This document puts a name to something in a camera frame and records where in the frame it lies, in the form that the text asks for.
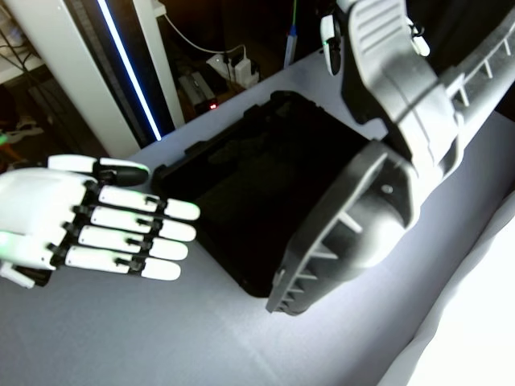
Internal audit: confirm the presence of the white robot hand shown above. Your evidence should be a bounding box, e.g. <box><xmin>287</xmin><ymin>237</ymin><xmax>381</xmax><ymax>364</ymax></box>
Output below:
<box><xmin>319</xmin><ymin>0</ymin><xmax>431</xmax><ymax>77</ymax></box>
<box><xmin>0</xmin><ymin>154</ymin><xmax>201</xmax><ymax>281</ymax></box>

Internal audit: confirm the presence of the white and blue stick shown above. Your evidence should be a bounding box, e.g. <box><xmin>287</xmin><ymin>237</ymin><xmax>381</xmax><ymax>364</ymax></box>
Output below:
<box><xmin>282</xmin><ymin>0</ymin><xmax>299</xmax><ymax>68</ymax></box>

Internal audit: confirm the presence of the white power strip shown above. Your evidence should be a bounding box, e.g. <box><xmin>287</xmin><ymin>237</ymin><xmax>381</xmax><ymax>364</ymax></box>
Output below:
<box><xmin>206</xmin><ymin>50</ymin><xmax>261</xmax><ymax>86</ymax></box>

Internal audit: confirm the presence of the black device with red light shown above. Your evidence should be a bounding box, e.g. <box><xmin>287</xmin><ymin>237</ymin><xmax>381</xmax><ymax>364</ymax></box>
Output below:
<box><xmin>178</xmin><ymin>72</ymin><xmax>221</xmax><ymax>117</ymax></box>

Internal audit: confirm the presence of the blue light strip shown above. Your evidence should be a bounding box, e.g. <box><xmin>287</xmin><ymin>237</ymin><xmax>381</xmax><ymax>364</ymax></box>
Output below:
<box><xmin>96</xmin><ymin>0</ymin><xmax>163</xmax><ymax>142</ymax></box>

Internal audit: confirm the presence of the white power cable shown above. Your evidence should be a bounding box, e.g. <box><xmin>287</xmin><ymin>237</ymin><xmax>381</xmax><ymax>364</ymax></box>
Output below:
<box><xmin>160</xmin><ymin>11</ymin><xmax>249</xmax><ymax>61</ymax></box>

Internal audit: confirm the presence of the white upright post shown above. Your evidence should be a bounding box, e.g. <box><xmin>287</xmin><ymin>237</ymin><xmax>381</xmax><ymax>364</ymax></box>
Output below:
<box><xmin>3</xmin><ymin>0</ymin><xmax>186</xmax><ymax>148</ymax></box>

